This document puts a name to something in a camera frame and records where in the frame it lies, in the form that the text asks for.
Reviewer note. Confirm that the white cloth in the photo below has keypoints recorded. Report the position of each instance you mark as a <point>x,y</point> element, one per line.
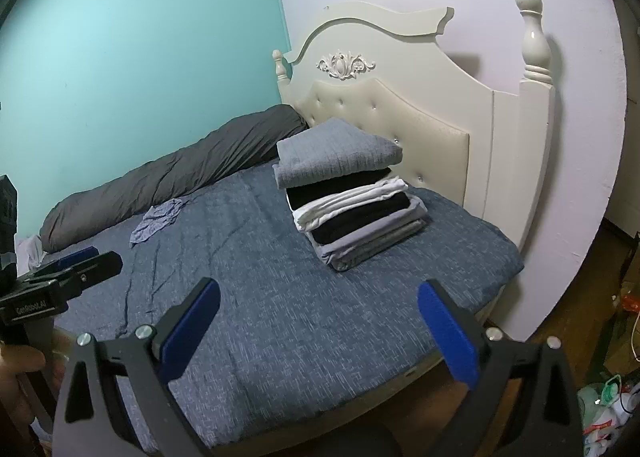
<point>30,252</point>

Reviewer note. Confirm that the brown cardboard box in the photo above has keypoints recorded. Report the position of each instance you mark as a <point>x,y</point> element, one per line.
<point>622,342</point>

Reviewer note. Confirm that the white garment with black trim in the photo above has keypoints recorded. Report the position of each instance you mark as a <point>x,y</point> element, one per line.
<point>360,199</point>

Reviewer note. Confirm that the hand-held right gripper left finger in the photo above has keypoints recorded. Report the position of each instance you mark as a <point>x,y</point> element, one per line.
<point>192,332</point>

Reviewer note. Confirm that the bed with blue sheet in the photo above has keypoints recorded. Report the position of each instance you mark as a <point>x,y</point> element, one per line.
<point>300,312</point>

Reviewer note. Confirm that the white plastic bag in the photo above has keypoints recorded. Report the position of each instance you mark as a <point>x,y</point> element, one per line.
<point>605,407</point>

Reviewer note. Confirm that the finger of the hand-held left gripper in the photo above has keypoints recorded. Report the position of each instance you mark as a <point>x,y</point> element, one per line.
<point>75,256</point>
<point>100,267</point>

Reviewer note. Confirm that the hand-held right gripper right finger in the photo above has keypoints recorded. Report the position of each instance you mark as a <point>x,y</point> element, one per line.
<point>447,332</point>

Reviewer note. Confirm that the person's left hand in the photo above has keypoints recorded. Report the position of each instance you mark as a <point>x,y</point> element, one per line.
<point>25,377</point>

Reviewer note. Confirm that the small blue-grey cloth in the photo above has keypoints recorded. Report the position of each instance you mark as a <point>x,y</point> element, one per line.
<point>157,222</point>

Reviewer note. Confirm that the dark grey duvet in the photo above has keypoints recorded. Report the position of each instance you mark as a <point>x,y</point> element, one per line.
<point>175,172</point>

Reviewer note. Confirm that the cream tufted headboard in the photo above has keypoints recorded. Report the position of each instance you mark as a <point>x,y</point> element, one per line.
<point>400,112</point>

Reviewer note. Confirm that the light grey folded garment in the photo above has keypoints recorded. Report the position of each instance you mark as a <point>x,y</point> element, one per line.
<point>370,247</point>

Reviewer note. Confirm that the grey fleece sweater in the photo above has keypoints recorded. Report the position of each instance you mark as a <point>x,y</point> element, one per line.
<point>335,152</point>

